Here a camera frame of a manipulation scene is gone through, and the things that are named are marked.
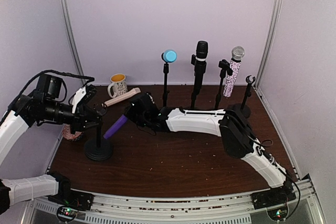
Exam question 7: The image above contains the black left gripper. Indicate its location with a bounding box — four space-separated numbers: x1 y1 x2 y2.
43 99 102 134

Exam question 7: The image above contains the pale pink microphone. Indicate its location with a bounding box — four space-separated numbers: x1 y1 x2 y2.
104 88 141 106

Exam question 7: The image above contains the purple microphone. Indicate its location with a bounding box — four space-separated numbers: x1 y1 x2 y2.
103 115 128 140

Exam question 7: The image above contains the black stand for purple microphone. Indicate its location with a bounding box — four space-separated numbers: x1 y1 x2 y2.
83 103 113 161

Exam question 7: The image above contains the black stand with blue microphone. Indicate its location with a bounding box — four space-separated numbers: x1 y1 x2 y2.
162 62 169 107

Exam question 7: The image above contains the blue microphone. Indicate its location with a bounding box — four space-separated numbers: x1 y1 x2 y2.
161 49 177 63

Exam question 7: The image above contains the black stand with glitter microphone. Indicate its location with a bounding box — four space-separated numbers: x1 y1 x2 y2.
214 59 233 110

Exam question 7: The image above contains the black stand for pink microphone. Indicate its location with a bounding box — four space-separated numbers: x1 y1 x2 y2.
233 75 256 118

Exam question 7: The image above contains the silver glitter microphone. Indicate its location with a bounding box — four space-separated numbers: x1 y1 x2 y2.
223 46 245 98

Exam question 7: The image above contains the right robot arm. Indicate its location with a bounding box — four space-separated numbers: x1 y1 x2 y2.
124 93 293 204

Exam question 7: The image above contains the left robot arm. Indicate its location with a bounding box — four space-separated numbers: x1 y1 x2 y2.
1 70 101 212

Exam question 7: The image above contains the black microphone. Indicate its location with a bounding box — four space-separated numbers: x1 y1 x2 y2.
191 40 208 96

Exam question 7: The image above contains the red patterned small bowl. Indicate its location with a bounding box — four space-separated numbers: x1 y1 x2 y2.
62 124 83 142

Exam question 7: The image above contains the white floral ceramic mug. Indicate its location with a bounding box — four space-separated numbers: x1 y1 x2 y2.
107 73 128 98

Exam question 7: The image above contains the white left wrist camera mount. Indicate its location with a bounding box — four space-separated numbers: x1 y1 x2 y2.
70 87 87 114

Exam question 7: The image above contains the aluminium corner frame post left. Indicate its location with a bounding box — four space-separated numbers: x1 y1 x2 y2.
60 0 84 76

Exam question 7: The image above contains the aluminium corner frame post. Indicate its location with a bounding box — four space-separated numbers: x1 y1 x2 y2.
255 0 283 90
60 0 84 76

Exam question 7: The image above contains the aluminium corner frame post right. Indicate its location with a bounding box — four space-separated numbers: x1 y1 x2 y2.
255 0 283 90

